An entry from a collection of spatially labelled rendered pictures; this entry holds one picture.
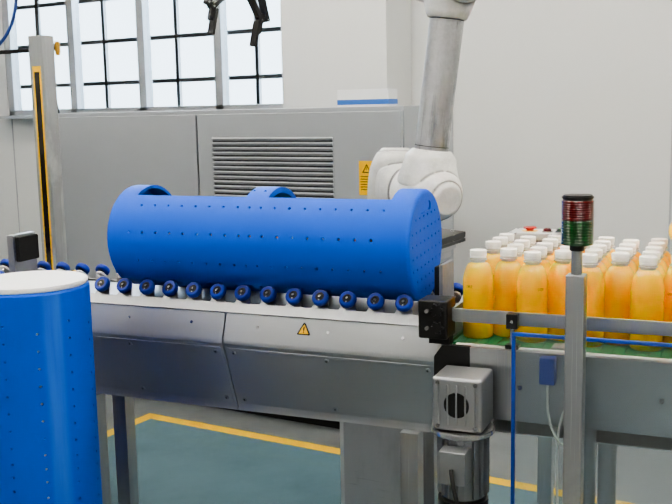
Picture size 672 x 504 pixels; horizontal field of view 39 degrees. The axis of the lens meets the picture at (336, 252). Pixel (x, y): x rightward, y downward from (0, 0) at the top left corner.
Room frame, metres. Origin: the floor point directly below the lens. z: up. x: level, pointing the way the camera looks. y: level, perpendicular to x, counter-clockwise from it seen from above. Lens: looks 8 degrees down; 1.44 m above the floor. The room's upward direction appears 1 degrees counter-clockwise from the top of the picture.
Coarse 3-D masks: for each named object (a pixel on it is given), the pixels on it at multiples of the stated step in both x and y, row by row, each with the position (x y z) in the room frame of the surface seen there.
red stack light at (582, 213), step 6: (564, 204) 1.87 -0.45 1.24; (570, 204) 1.86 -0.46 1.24; (576, 204) 1.86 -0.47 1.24; (582, 204) 1.86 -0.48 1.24; (588, 204) 1.86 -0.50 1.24; (564, 210) 1.87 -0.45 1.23; (570, 210) 1.86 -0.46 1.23; (576, 210) 1.86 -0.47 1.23; (582, 210) 1.85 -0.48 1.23; (588, 210) 1.86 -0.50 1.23; (564, 216) 1.87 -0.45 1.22; (570, 216) 1.86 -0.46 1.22; (576, 216) 1.86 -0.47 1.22; (582, 216) 1.85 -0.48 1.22; (588, 216) 1.86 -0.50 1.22
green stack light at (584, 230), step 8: (568, 224) 1.86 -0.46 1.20; (576, 224) 1.86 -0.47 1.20; (584, 224) 1.85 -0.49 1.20; (592, 224) 1.87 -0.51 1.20; (568, 232) 1.86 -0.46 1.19; (576, 232) 1.86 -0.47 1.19; (584, 232) 1.85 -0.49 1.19; (592, 232) 1.87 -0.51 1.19; (568, 240) 1.86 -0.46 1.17; (576, 240) 1.86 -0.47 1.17; (584, 240) 1.85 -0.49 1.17; (592, 240) 1.87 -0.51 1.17
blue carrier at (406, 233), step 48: (144, 192) 2.76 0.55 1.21; (288, 192) 2.59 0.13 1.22; (144, 240) 2.55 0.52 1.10; (192, 240) 2.49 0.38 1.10; (240, 240) 2.43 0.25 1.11; (288, 240) 2.38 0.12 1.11; (336, 240) 2.33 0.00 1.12; (384, 240) 2.28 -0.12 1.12; (432, 240) 2.43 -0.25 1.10; (288, 288) 2.45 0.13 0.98; (336, 288) 2.38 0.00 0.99; (384, 288) 2.32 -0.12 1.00; (432, 288) 2.43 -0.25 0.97
